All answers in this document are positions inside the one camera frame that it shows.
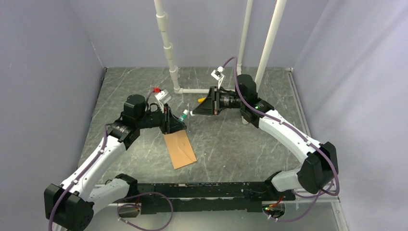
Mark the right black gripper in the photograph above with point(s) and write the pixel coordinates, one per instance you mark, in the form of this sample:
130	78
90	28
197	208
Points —
211	104

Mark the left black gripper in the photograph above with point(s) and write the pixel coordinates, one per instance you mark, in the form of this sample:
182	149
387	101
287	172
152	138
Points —
170	123

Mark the small white green tube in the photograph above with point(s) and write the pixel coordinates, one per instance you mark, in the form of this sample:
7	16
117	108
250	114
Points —
184	115

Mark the brown paper envelope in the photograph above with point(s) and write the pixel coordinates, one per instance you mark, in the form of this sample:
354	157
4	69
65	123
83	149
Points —
180	149

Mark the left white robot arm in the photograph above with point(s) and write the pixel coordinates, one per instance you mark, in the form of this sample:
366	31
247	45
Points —
73	203

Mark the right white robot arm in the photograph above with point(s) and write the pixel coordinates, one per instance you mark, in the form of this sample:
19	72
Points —
318	160

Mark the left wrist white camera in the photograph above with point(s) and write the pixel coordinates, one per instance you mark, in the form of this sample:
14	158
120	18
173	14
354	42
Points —
162	98

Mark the wrist white camera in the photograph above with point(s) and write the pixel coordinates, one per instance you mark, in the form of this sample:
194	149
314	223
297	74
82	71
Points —
162	98
218	75

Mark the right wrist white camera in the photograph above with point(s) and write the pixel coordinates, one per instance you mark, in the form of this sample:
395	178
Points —
218	75

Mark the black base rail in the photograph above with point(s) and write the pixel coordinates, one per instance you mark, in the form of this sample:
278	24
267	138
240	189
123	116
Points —
250	196

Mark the white pvc pipe frame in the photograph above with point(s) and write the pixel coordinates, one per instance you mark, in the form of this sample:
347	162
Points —
161	18

